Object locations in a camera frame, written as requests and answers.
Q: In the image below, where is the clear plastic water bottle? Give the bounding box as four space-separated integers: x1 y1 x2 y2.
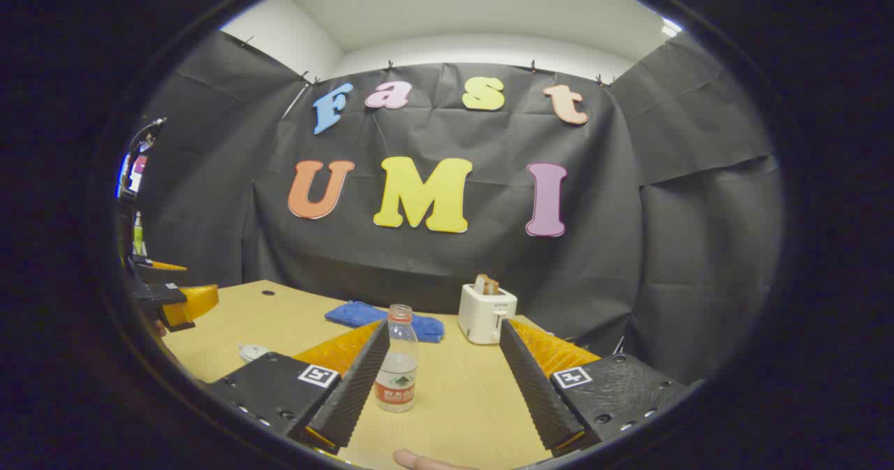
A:
374 304 420 413

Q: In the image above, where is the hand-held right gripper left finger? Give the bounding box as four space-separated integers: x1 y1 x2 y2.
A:
206 318 390 455

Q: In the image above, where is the black backdrop cloth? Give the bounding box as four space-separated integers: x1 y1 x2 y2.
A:
136 30 783 387

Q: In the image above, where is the white toaster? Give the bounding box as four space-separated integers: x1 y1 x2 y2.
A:
457 284 518 346

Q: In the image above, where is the computer monitor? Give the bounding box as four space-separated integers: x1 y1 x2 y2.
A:
116 152 149 198

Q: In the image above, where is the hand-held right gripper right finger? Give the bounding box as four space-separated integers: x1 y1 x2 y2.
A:
498 318 699 458

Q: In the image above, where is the blue towel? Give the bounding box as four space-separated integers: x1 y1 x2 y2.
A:
325 301 446 344

